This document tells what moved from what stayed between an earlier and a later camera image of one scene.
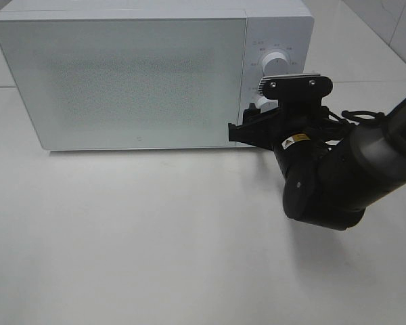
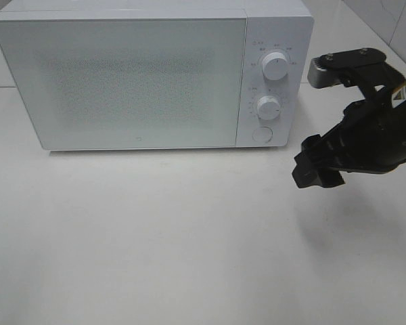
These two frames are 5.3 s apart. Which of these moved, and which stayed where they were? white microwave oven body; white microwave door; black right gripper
Moved: black right gripper
Stayed: white microwave door; white microwave oven body
